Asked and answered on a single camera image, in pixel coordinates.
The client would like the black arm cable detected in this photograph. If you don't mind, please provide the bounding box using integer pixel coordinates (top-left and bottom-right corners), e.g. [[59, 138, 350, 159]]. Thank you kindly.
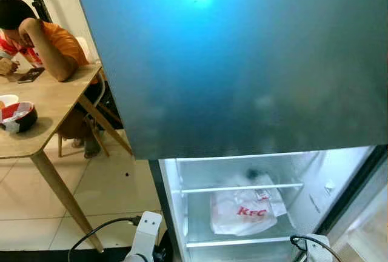
[[290, 235, 343, 262], [67, 215, 143, 262]]

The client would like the glass fridge shelf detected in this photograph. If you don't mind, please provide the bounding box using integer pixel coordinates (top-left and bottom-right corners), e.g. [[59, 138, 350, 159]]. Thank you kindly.
[[185, 235, 292, 249], [181, 182, 305, 195]]

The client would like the white KFC plastic bag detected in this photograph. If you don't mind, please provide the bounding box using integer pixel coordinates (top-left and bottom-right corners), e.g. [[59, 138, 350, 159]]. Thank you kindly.
[[210, 173, 287, 237]]

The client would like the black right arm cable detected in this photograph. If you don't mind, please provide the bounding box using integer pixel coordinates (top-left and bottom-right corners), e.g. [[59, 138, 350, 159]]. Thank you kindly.
[[290, 235, 343, 262]]

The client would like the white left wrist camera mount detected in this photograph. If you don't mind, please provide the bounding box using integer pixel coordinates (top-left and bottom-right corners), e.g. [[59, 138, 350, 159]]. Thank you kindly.
[[124, 211, 163, 262]]

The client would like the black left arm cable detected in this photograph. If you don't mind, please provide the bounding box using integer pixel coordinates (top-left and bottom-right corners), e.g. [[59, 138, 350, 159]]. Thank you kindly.
[[67, 215, 143, 262]]

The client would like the red printed paper bowl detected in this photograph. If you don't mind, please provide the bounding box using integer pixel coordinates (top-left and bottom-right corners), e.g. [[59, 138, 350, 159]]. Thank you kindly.
[[0, 101, 38, 134]]

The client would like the silver fridge compartment door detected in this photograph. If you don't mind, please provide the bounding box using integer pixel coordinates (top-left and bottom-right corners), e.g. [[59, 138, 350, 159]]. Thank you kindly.
[[327, 183, 388, 262]]

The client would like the dark floor rug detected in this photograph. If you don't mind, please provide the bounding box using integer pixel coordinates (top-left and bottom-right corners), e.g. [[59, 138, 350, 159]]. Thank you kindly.
[[0, 247, 131, 262]]

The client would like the light wooden dining table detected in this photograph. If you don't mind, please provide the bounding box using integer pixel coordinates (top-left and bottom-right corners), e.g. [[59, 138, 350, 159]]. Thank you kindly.
[[0, 63, 134, 254]]

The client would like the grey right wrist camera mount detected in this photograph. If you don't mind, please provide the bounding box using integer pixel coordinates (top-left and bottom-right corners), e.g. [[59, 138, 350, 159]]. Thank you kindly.
[[301, 233, 332, 262]]

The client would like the man in orange shirt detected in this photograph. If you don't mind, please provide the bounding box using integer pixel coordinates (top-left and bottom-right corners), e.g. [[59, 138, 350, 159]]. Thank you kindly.
[[0, 0, 104, 158]]

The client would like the silver freezer door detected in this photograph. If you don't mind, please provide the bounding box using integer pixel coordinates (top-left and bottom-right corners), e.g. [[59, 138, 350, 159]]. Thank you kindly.
[[70, 0, 388, 160]]

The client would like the black smartphone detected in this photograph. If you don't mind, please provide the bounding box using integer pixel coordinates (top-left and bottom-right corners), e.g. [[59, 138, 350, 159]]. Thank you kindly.
[[16, 67, 44, 84]]

